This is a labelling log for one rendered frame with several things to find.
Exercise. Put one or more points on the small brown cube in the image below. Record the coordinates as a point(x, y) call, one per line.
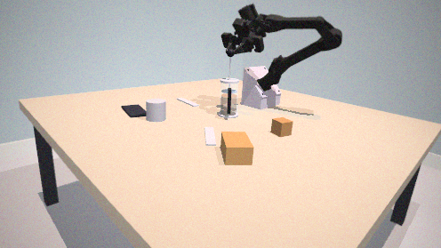
point(281, 127)

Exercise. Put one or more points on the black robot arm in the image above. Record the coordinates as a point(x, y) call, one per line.
point(330, 38)

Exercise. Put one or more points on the grey cylinder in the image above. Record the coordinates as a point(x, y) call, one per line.
point(155, 110)

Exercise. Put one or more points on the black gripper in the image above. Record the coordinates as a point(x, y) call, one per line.
point(245, 44)

